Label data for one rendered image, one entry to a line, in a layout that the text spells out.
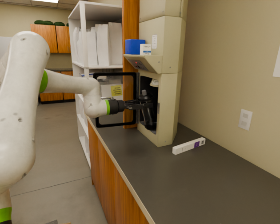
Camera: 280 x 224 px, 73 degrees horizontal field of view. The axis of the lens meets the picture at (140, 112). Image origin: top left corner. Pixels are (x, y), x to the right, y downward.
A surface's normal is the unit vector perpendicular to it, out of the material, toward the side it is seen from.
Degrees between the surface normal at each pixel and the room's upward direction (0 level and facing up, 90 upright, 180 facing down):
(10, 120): 35
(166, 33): 90
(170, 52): 90
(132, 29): 90
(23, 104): 50
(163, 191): 0
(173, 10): 90
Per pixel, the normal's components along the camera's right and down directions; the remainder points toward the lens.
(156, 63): 0.43, 0.29
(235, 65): -0.90, 0.11
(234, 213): 0.02, -0.95
